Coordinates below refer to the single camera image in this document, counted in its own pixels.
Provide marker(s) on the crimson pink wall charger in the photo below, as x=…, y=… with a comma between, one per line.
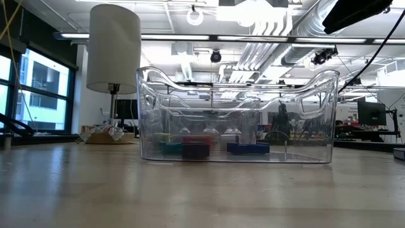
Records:
x=202, y=140

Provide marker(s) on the red wall charger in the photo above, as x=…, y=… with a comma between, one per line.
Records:
x=216, y=138

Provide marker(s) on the dark indigo digital timer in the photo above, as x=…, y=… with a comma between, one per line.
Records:
x=195, y=151

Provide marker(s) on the pink white wall charger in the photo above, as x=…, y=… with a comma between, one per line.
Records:
x=229, y=142

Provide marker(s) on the green white wall charger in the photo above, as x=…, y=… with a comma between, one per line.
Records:
x=163, y=137

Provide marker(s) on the teal digital timer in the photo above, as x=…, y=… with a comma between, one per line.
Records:
x=171, y=148

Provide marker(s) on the bright blue digital timer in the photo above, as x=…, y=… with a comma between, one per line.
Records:
x=248, y=148

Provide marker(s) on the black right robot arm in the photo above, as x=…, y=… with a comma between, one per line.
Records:
x=354, y=14

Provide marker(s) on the clear plastic bin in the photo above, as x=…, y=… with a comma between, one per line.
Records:
x=169, y=125
x=221, y=123
x=145, y=126

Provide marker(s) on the black monitor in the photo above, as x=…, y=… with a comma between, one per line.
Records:
x=126, y=109
x=371, y=113

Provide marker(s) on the person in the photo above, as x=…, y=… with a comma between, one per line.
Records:
x=280, y=120
x=339, y=123

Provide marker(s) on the long ceiling light strip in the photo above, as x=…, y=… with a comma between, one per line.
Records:
x=126, y=36
x=390, y=41
x=332, y=40
x=253, y=38

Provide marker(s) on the bright ceiling light panel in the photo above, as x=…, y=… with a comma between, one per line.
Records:
x=250, y=14

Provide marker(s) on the white shade table lamp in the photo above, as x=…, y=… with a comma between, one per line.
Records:
x=114, y=47

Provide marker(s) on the dark framed window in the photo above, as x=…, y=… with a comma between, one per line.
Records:
x=44, y=82

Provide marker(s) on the black slanted strut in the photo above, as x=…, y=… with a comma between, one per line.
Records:
x=14, y=123

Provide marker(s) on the white board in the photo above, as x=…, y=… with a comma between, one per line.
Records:
x=399, y=107

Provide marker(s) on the black dome camera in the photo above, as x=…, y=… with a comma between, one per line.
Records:
x=216, y=57

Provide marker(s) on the silver ventilation duct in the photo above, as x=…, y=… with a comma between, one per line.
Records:
x=303, y=31

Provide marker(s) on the black hanging camera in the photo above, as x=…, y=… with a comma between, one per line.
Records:
x=322, y=57

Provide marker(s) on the black aluminium table frame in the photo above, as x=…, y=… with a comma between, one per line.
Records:
x=47, y=140

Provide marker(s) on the dark purple wall charger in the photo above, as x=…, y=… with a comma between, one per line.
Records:
x=400, y=154

